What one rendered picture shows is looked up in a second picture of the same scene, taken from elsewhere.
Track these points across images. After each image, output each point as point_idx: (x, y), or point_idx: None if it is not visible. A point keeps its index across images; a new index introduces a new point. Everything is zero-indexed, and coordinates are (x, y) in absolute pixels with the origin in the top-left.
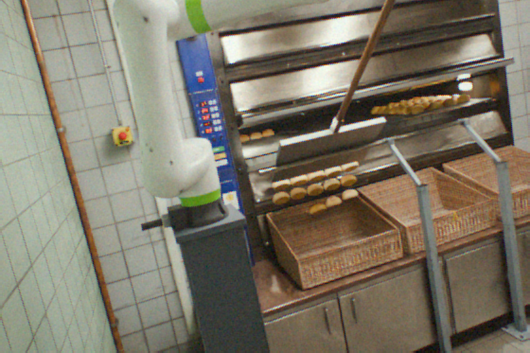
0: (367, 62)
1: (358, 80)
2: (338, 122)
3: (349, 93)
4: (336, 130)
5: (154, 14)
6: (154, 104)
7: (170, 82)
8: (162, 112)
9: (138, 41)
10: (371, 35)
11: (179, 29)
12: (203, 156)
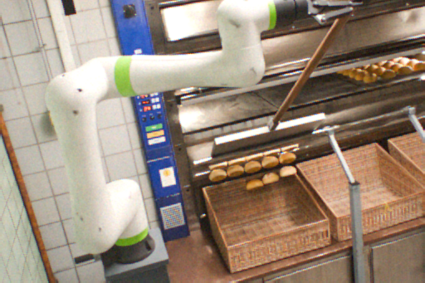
0: (302, 86)
1: (293, 98)
2: (274, 124)
3: (285, 105)
4: (272, 129)
5: (83, 105)
6: (84, 181)
7: (100, 157)
8: (91, 187)
9: (69, 129)
10: (305, 68)
11: (109, 95)
12: (131, 207)
